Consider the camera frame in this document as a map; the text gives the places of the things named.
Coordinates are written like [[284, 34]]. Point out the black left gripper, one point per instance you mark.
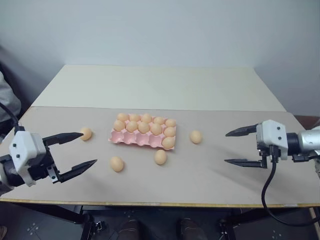
[[40, 166]]

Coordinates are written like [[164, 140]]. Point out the pink egg tray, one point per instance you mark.
[[130, 138]]

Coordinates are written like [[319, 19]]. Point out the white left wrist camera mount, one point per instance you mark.
[[23, 145]]

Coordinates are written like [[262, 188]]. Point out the small brown shoe tip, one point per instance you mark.
[[3, 231]]

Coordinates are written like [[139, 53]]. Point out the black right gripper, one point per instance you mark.
[[259, 140]]

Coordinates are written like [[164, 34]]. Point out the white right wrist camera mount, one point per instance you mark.
[[273, 135]]

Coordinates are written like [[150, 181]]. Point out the black metal table frame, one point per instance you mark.
[[86, 225]]

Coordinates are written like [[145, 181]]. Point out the tan egg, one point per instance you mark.
[[86, 133], [170, 122], [146, 117], [156, 129], [195, 136], [122, 116], [159, 120], [168, 142], [143, 127], [134, 117], [160, 157], [119, 125], [116, 164], [131, 126], [169, 131]]

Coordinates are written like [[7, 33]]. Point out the dark brown rounded shape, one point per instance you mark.
[[188, 229], [128, 230]]

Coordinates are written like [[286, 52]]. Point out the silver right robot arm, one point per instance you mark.
[[308, 141]]

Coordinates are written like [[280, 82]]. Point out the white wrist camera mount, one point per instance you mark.
[[273, 135], [23, 145]]

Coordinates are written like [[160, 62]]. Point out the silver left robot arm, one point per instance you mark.
[[7, 172]]

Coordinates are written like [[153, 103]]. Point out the person in gray clothing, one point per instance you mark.
[[7, 100]]

